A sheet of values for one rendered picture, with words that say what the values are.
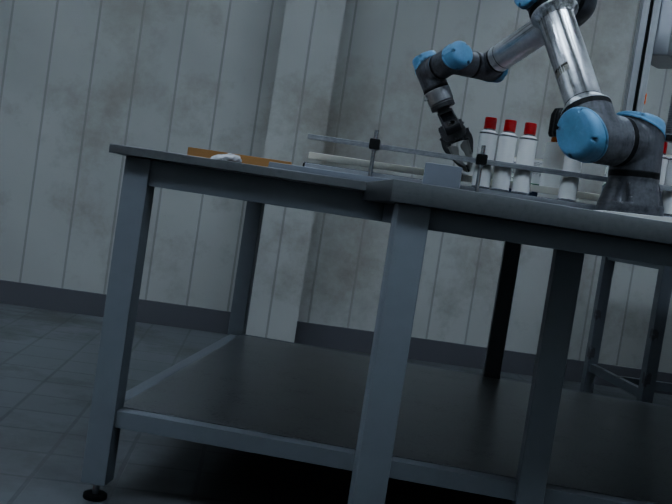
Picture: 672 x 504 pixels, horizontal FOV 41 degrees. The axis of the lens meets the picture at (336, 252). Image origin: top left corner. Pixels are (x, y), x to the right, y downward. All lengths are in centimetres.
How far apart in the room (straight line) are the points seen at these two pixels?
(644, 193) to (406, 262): 72
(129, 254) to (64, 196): 283
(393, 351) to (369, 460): 20
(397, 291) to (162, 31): 347
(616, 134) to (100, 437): 136
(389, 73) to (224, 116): 92
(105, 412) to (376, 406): 76
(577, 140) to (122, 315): 110
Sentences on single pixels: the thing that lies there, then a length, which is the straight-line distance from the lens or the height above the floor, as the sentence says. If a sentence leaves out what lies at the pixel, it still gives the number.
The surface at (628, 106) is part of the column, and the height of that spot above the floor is 114.
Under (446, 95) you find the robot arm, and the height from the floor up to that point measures 113.
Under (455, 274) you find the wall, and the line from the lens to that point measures 495.
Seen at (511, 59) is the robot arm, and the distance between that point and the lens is 255.
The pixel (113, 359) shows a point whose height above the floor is 34.
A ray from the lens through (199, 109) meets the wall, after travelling 484.
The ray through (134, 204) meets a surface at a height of 70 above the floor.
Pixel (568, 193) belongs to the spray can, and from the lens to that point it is 260.
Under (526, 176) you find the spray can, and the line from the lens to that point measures 259.
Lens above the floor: 77
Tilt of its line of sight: 3 degrees down
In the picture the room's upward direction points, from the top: 9 degrees clockwise
